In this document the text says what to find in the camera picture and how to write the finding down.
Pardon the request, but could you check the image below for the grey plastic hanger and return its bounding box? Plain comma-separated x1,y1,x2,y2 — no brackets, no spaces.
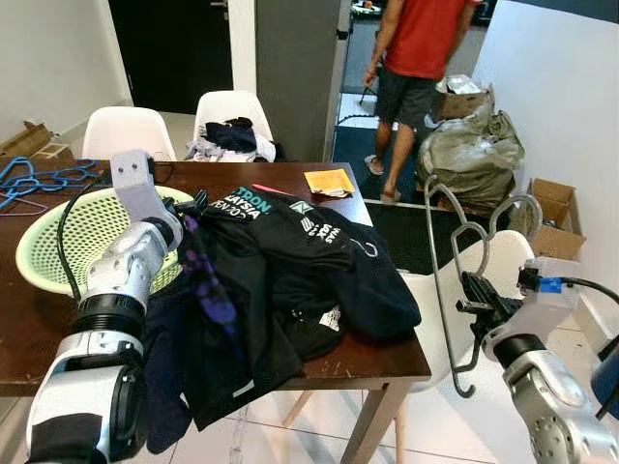
423,174,545,399

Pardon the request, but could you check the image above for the blue plastic hanger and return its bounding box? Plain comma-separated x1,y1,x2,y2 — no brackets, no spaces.
0,155,103,214

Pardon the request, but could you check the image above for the crumpled white garment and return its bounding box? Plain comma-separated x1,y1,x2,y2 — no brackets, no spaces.
186,135,281,163

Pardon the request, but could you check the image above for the black garment purple pattern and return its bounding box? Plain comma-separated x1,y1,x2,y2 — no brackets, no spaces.
179,215,243,334

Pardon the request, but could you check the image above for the pink pen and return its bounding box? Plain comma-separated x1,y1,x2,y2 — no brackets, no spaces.
251,183,293,197

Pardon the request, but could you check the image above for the crumpled dark navy garment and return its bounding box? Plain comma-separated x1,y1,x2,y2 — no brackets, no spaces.
201,118,260,156

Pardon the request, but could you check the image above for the open cardboard box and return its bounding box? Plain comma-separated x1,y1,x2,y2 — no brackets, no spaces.
527,177,586,262

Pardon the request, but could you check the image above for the black T-shirt teal print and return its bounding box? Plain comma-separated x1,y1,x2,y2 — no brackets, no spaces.
193,184,373,291

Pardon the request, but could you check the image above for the dark wooden table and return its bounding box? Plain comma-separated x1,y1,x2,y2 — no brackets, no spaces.
0,159,433,464

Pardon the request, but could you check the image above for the green laundry basket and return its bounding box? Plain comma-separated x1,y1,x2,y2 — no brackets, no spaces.
16,187,194,296

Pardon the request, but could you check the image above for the olive plastic bag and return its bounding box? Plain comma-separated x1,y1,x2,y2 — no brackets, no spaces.
416,108,526,216

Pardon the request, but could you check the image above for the plain black garment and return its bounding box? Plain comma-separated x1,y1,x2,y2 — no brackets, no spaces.
179,242,344,431

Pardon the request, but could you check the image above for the black door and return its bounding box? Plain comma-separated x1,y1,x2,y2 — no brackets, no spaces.
106,0,235,115

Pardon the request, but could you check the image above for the flat cardboard box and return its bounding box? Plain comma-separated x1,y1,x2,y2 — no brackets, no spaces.
0,121,76,173

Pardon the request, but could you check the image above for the dark blue garment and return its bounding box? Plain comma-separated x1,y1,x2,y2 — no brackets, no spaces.
143,280,199,455

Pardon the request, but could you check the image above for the filled cardboard box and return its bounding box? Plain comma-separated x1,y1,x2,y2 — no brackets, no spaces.
432,75,496,122

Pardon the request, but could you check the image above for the person in red shirt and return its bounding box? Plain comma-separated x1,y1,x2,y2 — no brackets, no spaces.
363,0,480,204

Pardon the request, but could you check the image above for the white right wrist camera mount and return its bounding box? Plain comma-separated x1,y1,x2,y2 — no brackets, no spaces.
484,256,584,341

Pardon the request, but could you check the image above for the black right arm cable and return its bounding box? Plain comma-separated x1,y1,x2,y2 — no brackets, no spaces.
556,275,619,303

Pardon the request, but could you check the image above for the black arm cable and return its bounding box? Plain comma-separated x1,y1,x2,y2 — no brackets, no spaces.
55,179,132,301
556,275,619,303

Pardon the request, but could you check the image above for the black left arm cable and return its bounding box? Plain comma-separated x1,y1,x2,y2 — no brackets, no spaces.
55,179,132,301

